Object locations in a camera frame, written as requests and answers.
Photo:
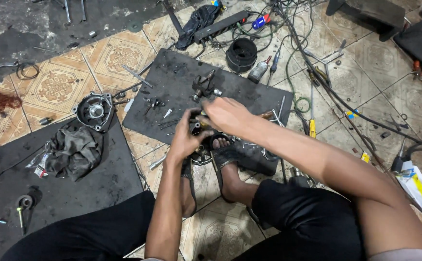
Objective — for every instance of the person's left hand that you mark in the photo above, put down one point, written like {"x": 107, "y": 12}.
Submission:
{"x": 182, "y": 143}

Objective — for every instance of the person's right hand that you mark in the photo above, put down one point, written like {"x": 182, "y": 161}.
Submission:
{"x": 232, "y": 116}

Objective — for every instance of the person's right fingers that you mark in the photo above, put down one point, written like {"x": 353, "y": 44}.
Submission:
{"x": 209, "y": 108}

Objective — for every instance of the small dark alternator part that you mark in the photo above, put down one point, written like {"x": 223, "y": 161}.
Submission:
{"x": 197, "y": 127}

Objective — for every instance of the alternator claw rotor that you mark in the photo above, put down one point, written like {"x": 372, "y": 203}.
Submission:
{"x": 203, "y": 87}

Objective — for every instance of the small black rubber mat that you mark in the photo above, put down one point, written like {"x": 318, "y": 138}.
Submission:
{"x": 174, "y": 79}

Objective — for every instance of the round alternator stator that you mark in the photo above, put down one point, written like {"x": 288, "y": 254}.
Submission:
{"x": 201, "y": 156}

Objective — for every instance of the black sandal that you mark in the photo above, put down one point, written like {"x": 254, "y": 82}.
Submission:
{"x": 227, "y": 154}
{"x": 189, "y": 174}

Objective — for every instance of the grey bottle with red cap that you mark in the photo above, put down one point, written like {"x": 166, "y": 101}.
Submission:
{"x": 257, "y": 71}

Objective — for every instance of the black round plastic housing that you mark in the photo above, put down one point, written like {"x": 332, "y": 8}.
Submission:
{"x": 241, "y": 55}

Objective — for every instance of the person's right foot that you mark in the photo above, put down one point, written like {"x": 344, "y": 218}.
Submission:
{"x": 234, "y": 183}

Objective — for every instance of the person's foot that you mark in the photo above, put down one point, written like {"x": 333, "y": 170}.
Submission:
{"x": 234, "y": 183}
{"x": 186, "y": 197}

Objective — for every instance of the flat metal bar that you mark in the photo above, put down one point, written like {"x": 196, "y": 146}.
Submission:
{"x": 136, "y": 75}

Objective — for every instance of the black power strip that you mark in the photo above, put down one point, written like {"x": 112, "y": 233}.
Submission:
{"x": 222, "y": 26}

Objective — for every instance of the black plastic bag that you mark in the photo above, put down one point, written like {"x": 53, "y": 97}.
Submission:
{"x": 198, "y": 23}

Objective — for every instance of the person's left foot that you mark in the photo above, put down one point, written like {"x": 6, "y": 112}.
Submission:
{"x": 186, "y": 197}

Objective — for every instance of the red and blue plug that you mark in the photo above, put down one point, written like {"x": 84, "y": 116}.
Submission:
{"x": 260, "y": 21}

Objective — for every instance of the dark round disc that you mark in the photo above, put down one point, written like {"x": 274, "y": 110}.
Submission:
{"x": 135, "y": 26}

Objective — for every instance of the silver alternator end housing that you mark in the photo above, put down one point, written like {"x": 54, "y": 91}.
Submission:
{"x": 94, "y": 110}

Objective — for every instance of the small silver socket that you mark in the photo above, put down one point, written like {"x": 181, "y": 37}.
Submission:
{"x": 92, "y": 34}

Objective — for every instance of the dark greasy rag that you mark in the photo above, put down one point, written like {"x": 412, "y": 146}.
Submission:
{"x": 74, "y": 152}

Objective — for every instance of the blue and yellow scrap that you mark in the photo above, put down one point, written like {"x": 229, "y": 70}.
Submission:
{"x": 352, "y": 114}

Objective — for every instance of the person's black trousers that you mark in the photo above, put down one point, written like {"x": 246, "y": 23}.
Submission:
{"x": 305, "y": 217}

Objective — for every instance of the large black rubber mat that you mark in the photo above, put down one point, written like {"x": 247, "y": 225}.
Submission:
{"x": 80, "y": 203}

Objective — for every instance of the small metal cylinder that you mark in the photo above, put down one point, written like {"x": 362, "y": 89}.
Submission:
{"x": 45, "y": 121}

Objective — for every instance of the metal chair legs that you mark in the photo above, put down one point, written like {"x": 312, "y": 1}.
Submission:
{"x": 67, "y": 11}

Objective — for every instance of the clear plastic packet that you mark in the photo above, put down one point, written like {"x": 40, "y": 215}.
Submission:
{"x": 40, "y": 164}

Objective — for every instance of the black stool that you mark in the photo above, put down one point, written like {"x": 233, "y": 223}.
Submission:
{"x": 374, "y": 14}

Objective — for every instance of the black pliers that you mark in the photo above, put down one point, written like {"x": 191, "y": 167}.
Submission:
{"x": 399, "y": 124}

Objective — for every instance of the black pulley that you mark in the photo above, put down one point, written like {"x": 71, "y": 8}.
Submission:
{"x": 25, "y": 201}

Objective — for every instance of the green tipped tool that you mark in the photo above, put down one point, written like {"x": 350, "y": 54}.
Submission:
{"x": 21, "y": 219}

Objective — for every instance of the white blue yellow carton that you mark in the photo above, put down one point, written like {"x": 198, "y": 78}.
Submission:
{"x": 419, "y": 190}

